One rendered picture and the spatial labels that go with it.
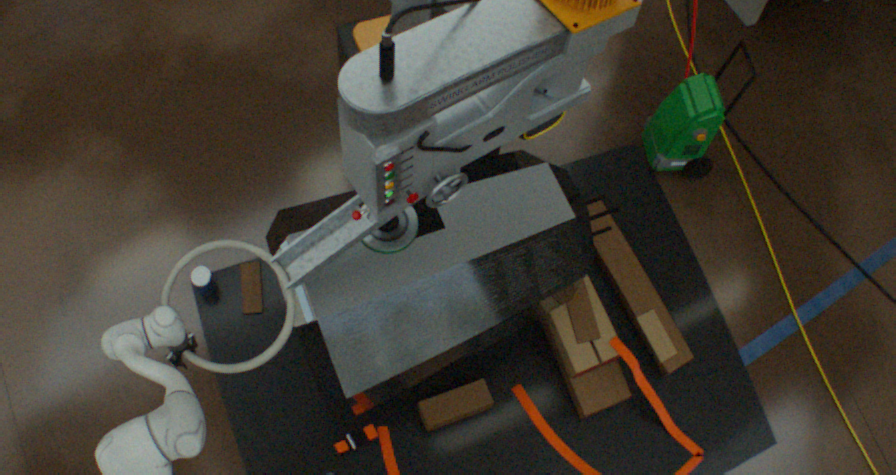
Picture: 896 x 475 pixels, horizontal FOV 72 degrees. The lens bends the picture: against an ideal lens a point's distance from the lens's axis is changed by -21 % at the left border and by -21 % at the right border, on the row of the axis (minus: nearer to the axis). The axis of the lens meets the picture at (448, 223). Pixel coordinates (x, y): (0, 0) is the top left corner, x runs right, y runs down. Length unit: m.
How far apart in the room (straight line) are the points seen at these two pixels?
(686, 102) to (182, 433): 2.83
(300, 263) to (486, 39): 1.01
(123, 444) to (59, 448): 1.90
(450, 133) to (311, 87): 1.95
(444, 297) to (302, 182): 1.32
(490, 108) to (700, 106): 1.61
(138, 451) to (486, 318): 1.51
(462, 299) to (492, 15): 1.07
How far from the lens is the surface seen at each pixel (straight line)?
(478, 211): 2.77
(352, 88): 1.97
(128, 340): 2.25
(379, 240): 2.68
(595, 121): 4.11
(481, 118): 2.29
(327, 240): 2.58
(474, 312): 2.77
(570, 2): 2.19
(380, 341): 2.69
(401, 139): 2.06
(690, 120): 3.71
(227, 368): 2.47
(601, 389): 3.38
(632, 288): 3.59
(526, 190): 2.84
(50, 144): 4.42
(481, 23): 2.12
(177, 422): 1.77
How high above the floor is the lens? 3.27
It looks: 63 degrees down
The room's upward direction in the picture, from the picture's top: 8 degrees clockwise
